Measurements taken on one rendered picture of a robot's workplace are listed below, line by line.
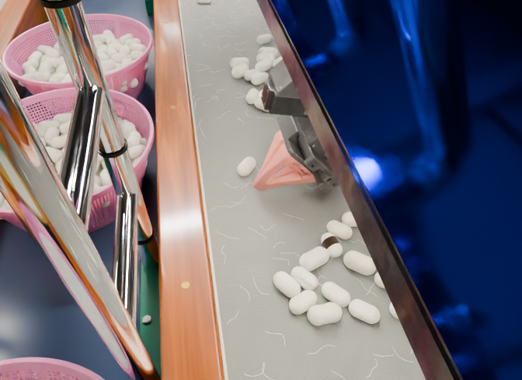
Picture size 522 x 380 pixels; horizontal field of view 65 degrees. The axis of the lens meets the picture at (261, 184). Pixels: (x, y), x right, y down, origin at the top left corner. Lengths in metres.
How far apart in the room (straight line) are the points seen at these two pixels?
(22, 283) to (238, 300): 0.29
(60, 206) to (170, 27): 0.71
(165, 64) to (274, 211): 0.37
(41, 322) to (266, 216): 0.30
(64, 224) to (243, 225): 0.32
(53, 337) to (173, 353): 0.19
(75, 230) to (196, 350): 0.21
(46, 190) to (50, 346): 0.37
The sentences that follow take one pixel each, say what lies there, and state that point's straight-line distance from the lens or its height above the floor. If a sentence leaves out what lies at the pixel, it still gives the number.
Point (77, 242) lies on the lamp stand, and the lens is 0.23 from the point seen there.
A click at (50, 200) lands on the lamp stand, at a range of 0.21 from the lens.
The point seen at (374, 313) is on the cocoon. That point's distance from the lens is 0.44.
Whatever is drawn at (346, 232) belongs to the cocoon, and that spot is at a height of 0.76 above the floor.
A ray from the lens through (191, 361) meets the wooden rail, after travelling 0.40.
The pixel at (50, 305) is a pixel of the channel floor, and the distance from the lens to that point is 0.58.
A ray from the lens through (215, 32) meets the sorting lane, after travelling 0.92.
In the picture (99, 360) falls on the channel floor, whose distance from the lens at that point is 0.53.
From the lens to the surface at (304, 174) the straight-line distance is 0.50.
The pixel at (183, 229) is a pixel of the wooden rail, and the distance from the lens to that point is 0.48.
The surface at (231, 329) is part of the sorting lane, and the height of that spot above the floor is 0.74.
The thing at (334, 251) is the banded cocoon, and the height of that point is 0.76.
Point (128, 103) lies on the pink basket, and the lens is 0.69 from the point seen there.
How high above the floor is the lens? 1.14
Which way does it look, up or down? 46 degrees down
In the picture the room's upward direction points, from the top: straight up
